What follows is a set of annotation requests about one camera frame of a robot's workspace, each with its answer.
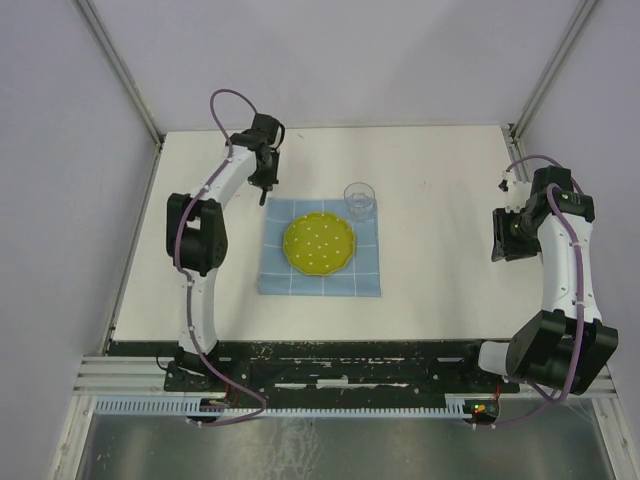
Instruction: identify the green polka dot plate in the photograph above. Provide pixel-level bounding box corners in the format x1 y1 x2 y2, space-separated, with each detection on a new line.
282 212 356 276

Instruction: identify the clear plastic cup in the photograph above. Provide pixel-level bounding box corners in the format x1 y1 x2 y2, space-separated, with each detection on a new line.
343 182 376 222

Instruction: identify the blue checkered cloth napkin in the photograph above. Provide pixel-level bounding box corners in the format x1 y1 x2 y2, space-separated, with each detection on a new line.
258 198 381 297

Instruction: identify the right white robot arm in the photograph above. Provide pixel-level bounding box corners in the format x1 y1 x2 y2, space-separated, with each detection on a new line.
458 164 619 399

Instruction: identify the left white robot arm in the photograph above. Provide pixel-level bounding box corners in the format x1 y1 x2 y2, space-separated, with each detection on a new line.
165 113 285 390

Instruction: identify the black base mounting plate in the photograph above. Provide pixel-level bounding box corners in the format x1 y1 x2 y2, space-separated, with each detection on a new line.
162 342 521 401

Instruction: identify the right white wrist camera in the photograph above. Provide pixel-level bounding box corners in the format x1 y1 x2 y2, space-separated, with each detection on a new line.
498 170 531 213

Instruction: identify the right aluminium frame post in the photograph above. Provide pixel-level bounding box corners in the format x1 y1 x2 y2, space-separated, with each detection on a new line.
510 0 601 143

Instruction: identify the aluminium frame post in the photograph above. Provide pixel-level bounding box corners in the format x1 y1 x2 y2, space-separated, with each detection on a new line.
510 0 601 143
72 0 164 145

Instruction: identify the left aluminium frame post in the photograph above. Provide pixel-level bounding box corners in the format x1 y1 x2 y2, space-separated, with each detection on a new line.
72 0 164 145

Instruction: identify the blue slotted cable duct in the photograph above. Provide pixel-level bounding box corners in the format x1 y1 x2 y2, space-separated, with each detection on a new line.
94 395 496 420

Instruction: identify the aluminium front rail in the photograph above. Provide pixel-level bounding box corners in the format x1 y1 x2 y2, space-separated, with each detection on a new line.
72 355 619 396

